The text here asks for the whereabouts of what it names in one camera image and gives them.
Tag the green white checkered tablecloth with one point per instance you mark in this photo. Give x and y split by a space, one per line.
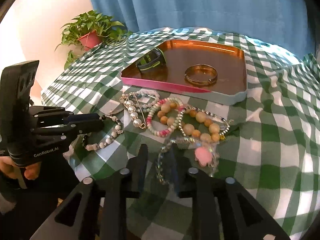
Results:
273 152

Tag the blue curtain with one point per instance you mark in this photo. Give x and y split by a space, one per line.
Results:
281 22

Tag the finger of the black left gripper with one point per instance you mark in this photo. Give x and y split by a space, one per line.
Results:
76 124

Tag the teal bead silver bangle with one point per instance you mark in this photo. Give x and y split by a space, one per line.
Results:
144 100

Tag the copper metal tray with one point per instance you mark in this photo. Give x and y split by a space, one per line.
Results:
209 71

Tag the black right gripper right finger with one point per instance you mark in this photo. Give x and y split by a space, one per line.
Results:
221 208

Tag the black green smartwatch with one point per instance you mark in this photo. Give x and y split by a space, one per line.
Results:
150 61

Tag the pink pompom charm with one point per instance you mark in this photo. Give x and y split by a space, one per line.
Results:
207 155

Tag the green potted plant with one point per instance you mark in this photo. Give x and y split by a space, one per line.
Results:
90 29

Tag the person's left hand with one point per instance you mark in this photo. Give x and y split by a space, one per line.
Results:
12 171

